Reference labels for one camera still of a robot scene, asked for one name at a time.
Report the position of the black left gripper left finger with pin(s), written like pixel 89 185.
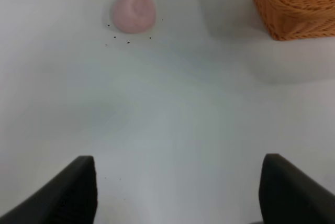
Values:
pixel 70 197

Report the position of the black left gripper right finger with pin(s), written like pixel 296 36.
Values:
pixel 288 195

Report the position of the pink peach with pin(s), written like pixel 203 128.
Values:
pixel 133 16

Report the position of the orange wicker basket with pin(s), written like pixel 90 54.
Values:
pixel 297 19

